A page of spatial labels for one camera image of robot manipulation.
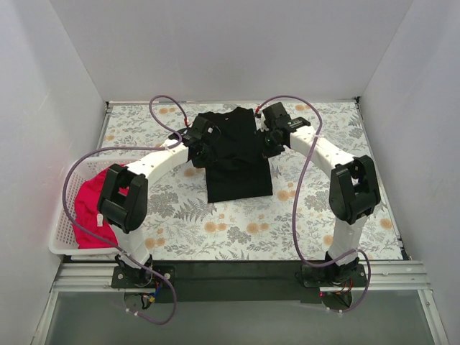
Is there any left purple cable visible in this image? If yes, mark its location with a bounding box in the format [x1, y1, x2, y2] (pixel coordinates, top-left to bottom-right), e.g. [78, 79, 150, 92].
[61, 95, 191, 326]

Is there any aluminium frame rail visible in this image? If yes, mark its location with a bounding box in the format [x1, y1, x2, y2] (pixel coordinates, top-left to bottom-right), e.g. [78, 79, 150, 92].
[52, 260, 432, 292]

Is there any red t shirt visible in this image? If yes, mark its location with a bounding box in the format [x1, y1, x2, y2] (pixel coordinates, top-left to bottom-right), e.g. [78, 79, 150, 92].
[73, 168, 118, 249]

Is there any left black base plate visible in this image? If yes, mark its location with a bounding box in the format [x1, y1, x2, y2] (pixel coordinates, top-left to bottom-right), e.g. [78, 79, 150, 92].
[110, 264, 175, 310]

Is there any black t shirt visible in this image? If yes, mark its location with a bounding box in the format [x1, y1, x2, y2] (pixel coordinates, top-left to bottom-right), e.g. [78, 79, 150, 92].
[197, 106, 273, 203]

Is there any white plastic laundry basket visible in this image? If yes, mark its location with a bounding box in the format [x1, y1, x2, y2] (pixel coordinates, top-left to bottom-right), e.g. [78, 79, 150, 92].
[48, 156, 139, 257]

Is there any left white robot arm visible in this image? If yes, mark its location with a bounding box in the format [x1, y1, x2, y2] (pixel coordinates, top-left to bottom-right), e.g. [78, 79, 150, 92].
[97, 117, 221, 288]

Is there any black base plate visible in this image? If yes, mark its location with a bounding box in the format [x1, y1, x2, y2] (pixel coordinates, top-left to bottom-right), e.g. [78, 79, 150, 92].
[110, 264, 175, 310]
[295, 262, 370, 314]

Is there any floral table cloth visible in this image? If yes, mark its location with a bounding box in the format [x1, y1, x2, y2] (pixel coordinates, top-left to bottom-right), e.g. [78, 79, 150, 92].
[101, 101, 403, 260]

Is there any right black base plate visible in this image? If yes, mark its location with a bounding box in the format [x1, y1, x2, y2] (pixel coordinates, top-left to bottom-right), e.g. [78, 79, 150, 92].
[295, 262, 370, 314]

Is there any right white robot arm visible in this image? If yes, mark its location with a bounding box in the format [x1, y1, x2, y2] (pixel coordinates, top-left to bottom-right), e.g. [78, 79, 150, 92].
[255, 101, 381, 286]

